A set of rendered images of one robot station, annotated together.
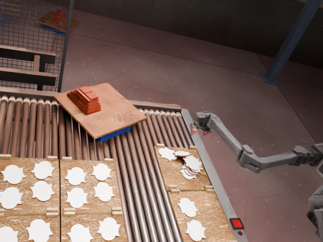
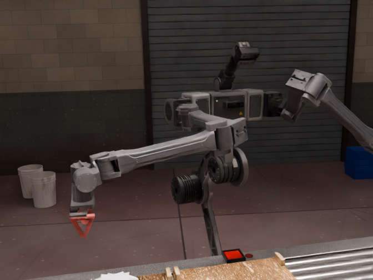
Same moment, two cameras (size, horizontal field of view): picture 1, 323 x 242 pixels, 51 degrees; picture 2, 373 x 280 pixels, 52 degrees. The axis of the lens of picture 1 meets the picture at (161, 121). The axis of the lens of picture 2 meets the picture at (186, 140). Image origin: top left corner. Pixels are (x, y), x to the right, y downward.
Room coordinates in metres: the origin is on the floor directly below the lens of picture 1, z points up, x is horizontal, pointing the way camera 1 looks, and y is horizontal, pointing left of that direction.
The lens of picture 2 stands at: (1.34, 0.67, 1.69)
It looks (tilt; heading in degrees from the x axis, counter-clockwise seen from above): 12 degrees down; 286
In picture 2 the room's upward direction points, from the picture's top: 1 degrees counter-clockwise
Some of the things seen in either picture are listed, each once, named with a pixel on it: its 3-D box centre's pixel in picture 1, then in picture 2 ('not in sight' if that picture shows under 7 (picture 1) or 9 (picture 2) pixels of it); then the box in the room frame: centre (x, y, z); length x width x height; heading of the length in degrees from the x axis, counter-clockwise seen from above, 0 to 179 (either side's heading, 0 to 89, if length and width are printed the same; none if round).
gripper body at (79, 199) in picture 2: (203, 122); (82, 193); (1.93, -0.27, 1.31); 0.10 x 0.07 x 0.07; 118
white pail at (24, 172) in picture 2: not in sight; (31, 181); (4.53, -3.30, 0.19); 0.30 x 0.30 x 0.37
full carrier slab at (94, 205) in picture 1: (90, 184); not in sight; (1.40, 0.27, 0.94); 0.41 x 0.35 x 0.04; 26
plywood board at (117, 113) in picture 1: (101, 107); not in sight; (2.04, 0.46, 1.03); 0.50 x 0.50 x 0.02; 58
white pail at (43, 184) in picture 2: not in sight; (43, 189); (4.18, -3.05, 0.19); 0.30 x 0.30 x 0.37
